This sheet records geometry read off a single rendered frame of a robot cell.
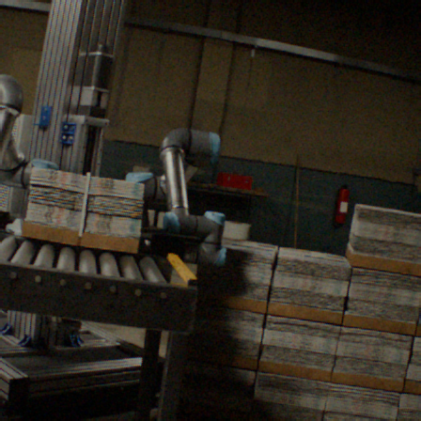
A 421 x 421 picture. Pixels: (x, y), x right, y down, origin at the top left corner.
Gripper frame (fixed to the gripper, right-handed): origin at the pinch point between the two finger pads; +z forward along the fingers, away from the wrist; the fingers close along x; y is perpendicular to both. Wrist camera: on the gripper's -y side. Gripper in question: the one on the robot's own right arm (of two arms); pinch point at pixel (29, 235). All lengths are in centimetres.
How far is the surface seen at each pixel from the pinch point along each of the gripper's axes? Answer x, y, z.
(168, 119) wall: 657, 149, 114
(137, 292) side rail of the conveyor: -67, -8, 34
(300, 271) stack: 1, 0, 100
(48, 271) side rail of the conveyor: -67, -5, 11
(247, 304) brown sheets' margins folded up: 8, -15, 83
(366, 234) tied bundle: -6, 17, 122
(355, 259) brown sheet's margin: -6, 7, 119
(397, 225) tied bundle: -11, 22, 132
